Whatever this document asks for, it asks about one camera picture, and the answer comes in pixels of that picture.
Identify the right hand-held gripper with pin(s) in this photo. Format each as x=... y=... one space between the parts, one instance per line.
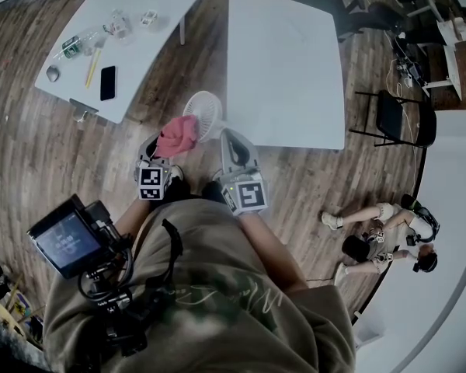
x=248 y=196

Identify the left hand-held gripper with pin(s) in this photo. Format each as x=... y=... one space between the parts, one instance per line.
x=151 y=181

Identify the pink cloth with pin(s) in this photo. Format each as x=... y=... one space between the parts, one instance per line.
x=178 y=136

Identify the small white desk fan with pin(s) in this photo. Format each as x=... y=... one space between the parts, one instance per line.
x=206 y=107

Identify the person's left forearm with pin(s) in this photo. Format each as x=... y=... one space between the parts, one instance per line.
x=134 y=220

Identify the person's right forearm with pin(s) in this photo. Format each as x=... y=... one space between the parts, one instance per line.
x=272 y=251

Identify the white standing desk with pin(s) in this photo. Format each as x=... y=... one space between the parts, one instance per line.
x=452 y=68

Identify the person's white shoe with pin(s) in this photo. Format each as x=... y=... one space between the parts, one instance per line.
x=177 y=172

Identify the person's black trousers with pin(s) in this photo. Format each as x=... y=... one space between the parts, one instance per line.
x=211 y=192

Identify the grey table clamp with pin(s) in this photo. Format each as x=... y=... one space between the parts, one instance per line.
x=83 y=107

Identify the black smartphone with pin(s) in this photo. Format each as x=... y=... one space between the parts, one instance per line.
x=108 y=83

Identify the white table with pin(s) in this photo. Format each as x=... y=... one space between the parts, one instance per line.
x=283 y=72
x=151 y=60

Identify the yellow pencil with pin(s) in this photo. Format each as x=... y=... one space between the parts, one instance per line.
x=92 y=70

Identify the grey computer mouse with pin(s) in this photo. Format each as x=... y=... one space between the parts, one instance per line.
x=53 y=74

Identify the black chest monitor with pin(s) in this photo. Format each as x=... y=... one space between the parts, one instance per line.
x=66 y=243

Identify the clear plastic cup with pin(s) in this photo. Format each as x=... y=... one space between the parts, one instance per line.
x=118 y=23

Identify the black bucket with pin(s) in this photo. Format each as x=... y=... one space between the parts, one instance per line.
x=355 y=247

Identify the person's olive shirt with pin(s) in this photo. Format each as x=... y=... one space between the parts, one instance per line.
x=225 y=305

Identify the black folding chair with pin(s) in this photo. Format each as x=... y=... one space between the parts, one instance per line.
x=388 y=117

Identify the yellow wooden toy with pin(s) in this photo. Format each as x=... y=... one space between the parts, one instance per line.
x=7 y=317

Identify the white wooden shelf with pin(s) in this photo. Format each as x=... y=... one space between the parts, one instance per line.
x=369 y=332

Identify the black chest camera rig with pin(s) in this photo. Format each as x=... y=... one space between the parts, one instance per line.
x=108 y=309

